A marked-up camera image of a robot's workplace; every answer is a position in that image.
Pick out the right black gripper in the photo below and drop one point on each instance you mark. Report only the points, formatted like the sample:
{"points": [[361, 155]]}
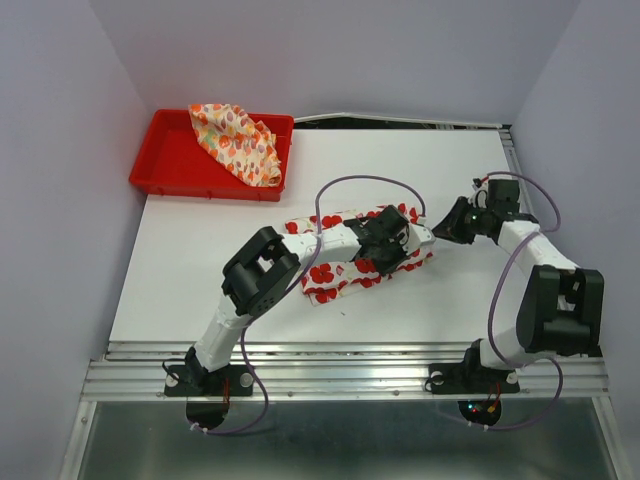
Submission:
{"points": [[449, 227]]}

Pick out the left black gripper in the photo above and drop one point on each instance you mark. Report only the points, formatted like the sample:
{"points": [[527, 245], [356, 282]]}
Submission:
{"points": [[400, 253]]}

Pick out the red poppy print skirt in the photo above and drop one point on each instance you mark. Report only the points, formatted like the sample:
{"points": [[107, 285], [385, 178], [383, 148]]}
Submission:
{"points": [[326, 282]]}

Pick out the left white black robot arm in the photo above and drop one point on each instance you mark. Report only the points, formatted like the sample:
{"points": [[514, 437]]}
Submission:
{"points": [[261, 274]]}

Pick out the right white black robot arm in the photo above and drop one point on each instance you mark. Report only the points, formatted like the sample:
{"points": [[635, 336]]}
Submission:
{"points": [[561, 309]]}

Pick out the orange floral print skirt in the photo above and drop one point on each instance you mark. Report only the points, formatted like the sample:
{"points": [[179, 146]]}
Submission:
{"points": [[244, 147]]}

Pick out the red plastic tray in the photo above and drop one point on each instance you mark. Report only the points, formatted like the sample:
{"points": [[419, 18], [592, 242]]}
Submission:
{"points": [[170, 162]]}

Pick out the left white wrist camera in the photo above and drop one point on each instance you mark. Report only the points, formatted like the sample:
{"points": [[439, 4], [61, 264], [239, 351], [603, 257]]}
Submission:
{"points": [[415, 237]]}

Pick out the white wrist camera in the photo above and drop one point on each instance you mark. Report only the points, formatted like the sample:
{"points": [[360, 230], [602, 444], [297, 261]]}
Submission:
{"points": [[415, 237], [481, 191]]}

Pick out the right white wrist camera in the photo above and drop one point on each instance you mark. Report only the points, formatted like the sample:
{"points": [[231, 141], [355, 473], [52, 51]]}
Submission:
{"points": [[481, 191]]}

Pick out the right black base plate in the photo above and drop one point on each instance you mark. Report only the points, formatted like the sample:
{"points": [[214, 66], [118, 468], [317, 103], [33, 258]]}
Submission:
{"points": [[457, 379]]}

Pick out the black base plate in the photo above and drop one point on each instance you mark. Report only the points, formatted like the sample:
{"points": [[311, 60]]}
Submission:
{"points": [[231, 380], [457, 379]]}

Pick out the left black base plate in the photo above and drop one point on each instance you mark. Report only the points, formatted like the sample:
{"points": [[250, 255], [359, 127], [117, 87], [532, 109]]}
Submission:
{"points": [[231, 380]]}

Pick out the aluminium frame rails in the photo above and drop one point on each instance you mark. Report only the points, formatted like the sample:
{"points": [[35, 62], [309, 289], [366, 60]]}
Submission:
{"points": [[345, 382]]}

